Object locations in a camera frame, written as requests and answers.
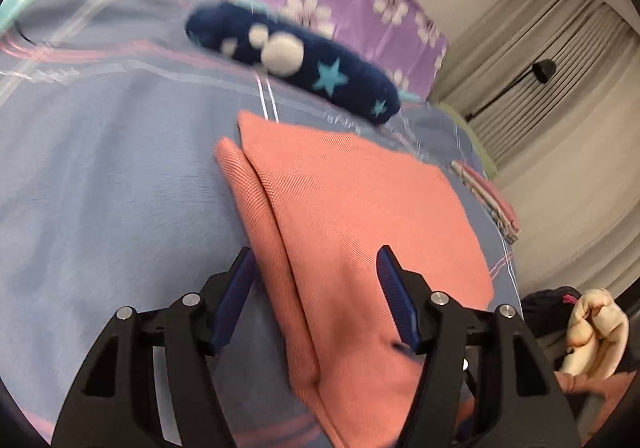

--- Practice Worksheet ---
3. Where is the salmon orange garment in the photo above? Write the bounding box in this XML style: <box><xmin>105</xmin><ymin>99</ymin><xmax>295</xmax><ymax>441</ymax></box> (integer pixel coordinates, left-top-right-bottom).
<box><xmin>215</xmin><ymin>112</ymin><xmax>494</xmax><ymax>447</ymax></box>

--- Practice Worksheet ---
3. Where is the cream plush item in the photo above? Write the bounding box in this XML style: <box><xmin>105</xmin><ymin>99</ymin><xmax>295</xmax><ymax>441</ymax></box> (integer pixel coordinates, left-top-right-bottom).
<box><xmin>561</xmin><ymin>289</ymin><xmax>629</xmax><ymax>380</ymax></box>

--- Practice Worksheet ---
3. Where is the pink folded cloth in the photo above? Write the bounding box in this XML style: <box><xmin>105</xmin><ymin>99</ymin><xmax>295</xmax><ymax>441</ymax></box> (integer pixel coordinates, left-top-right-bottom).
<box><xmin>461</xmin><ymin>163</ymin><xmax>521</xmax><ymax>236</ymax></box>

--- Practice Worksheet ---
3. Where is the blue plaid bed blanket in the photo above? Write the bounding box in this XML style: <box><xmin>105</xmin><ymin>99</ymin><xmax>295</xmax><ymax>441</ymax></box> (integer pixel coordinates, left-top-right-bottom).
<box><xmin>0</xmin><ymin>0</ymin><xmax>524</xmax><ymax>448</ymax></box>

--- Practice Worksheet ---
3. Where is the floral folded cloth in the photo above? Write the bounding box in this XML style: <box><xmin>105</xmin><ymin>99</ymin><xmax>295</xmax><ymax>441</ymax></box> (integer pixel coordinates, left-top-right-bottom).
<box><xmin>450</xmin><ymin>161</ymin><xmax>520</xmax><ymax>244</ymax></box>

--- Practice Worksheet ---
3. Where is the cream window curtain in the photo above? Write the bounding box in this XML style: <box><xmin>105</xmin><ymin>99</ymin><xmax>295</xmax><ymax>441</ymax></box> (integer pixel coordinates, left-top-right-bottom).
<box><xmin>430</xmin><ymin>0</ymin><xmax>639</xmax><ymax>168</ymax></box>

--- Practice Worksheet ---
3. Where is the black floor lamp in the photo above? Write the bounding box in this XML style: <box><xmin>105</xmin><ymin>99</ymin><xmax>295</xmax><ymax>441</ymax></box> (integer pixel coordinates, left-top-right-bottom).
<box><xmin>464</xmin><ymin>59</ymin><xmax>558</xmax><ymax>122</ymax></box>

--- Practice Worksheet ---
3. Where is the navy star fleece garment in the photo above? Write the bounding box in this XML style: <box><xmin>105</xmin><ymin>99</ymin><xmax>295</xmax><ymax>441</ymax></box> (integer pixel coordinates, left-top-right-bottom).
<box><xmin>186</xmin><ymin>2</ymin><xmax>400</xmax><ymax>125</ymax></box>

